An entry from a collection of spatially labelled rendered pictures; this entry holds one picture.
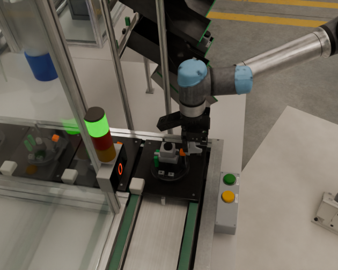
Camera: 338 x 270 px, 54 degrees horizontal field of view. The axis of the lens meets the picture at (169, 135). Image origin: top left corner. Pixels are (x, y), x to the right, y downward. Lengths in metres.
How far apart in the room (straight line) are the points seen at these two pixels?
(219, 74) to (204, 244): 0.52
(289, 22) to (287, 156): 2.74
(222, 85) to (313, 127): 0.76
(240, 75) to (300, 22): 3.19
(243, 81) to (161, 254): 0.59
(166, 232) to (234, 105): 0.72
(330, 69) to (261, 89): 0.71
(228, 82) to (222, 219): 0.46
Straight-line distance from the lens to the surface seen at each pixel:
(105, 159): 0.86
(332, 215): 1.21
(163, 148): 1.10
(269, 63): 1.02
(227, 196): 1.13
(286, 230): 1.24
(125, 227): 1.12
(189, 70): 0.84
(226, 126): 1.48
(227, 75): 0.87
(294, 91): 3.07
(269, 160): 1.39
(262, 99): 2.92
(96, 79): 1.80
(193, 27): 1.13
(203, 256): 1.06
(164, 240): 1.12
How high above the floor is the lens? 1.94
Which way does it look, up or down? 48 degrees down
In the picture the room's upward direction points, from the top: 5 degrees counter-clockwise
